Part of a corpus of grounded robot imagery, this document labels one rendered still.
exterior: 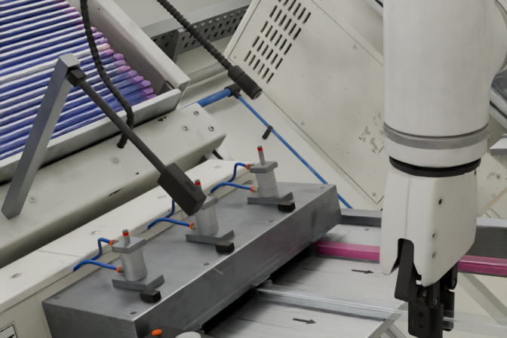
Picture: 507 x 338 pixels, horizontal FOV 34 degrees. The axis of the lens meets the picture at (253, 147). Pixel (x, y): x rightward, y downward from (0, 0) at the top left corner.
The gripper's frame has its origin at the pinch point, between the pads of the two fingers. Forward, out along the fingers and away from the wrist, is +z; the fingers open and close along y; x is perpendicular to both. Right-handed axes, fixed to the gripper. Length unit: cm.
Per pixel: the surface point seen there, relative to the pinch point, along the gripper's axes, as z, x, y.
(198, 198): -11.9, -17.0, 10.9
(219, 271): -0.6, -20.4, 5.0
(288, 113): 25, -84, -96
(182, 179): -13.2, -18.8, 10.8
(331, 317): 2.7, -9.4, 1.9
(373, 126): 24, -61, -96
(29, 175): -8.9, -40.7, 10.8
